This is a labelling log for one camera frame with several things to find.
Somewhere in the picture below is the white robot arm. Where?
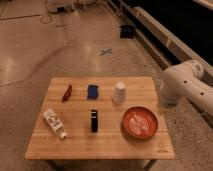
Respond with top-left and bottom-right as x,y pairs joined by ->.
160,60 -> 213,117

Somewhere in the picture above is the blue eraser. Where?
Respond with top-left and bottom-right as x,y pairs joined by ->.
87,85 -> 98,99

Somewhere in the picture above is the white ceramic cup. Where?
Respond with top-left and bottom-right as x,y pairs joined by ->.
113,82 -> 126,104

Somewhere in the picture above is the black rectangular device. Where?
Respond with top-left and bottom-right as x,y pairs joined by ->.
91,110 -> 98,132

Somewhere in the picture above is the wooden folding table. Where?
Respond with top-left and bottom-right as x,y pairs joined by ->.
25,77 -> 175,160

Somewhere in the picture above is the red pocket knife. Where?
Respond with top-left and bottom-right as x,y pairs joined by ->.
62,85 -> 72,102

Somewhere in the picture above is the orange patterned bowl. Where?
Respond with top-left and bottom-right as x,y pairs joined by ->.
122,107 -> 158,140

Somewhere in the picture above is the black box on floor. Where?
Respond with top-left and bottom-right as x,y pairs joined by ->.
120,25 -> 134,38

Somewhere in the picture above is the white tube with label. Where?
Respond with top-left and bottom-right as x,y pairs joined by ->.
43,108 -> 67,139

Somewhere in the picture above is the grey floor equipment base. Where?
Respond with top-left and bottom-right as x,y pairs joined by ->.
46,0 -> 74,13

